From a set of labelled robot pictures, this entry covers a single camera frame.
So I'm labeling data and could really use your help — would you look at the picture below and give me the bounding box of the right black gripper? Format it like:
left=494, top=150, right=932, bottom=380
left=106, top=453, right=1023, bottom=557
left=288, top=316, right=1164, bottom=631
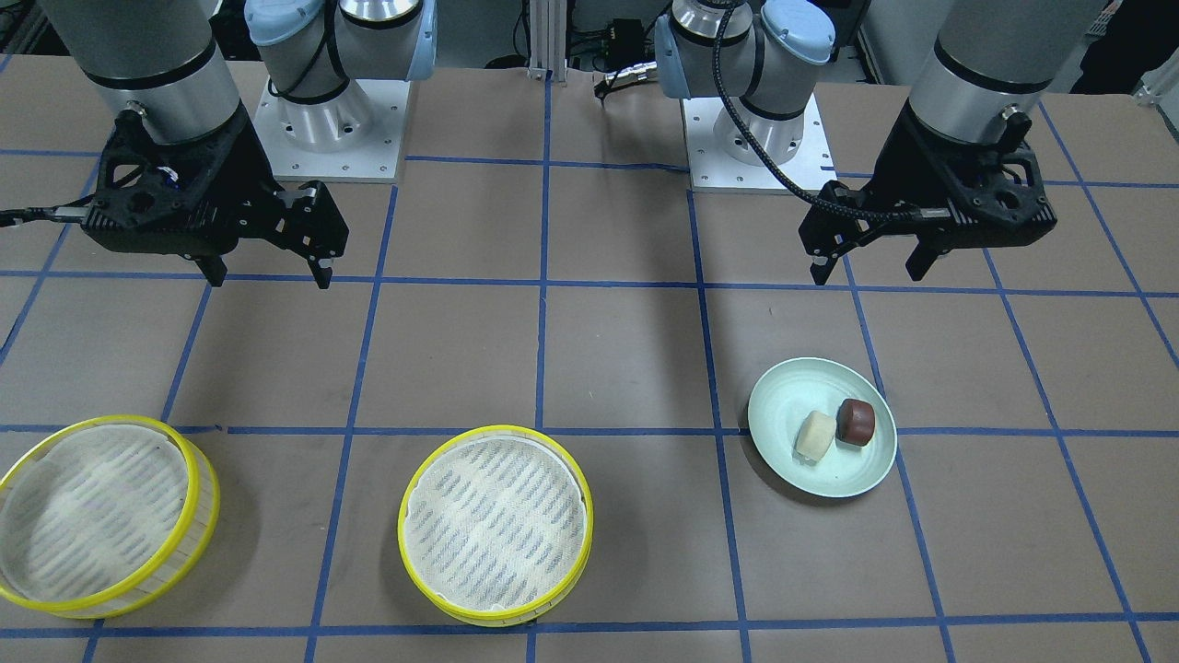
left=81, top=109, right=349, bottom=290

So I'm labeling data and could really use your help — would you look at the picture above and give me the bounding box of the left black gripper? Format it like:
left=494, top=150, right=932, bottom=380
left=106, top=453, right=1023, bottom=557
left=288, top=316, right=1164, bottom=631
left=801, top=101, right=1058, bottom=285

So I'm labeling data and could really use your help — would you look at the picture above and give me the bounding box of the brown steamed bun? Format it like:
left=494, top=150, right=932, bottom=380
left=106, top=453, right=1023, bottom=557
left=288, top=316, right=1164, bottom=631
left=836, top=398, right=876, bottom=448

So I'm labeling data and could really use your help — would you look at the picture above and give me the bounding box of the white steamed bun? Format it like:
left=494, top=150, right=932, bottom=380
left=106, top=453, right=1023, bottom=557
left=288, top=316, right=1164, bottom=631
left=793, top=411, right=837, bottom=462

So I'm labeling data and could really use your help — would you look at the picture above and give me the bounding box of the yellow steamer basket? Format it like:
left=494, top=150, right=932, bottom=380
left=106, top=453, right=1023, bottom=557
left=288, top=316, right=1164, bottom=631
left=396, top=425, right=595, bottom=628
left=1, top=414, right=222, bottom=621

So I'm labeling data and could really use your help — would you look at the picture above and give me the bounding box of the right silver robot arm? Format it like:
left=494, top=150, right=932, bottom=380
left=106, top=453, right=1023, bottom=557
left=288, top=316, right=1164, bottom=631
left=4, top=1, right=439, bottom=289

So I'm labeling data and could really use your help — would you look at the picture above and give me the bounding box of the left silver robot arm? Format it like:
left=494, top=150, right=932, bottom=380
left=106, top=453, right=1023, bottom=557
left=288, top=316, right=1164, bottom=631
left=653, top=1, right=1096, bottom=285

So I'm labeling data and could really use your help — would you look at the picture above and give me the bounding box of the light green plate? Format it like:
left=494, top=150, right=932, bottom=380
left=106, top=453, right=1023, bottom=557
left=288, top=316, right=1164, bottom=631
left=747, top=357, right=898, bottom=498

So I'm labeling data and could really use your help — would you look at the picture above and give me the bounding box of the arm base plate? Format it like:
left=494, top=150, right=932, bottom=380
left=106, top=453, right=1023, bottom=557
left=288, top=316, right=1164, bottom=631
left=253, top=79, right=414, bottom=184
left=681, top=96, right=836, bottom=193

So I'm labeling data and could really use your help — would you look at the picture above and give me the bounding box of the black braided cable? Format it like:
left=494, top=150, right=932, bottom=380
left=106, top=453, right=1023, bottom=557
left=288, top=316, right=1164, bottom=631
left=711, top=0, right=922, bottom=222

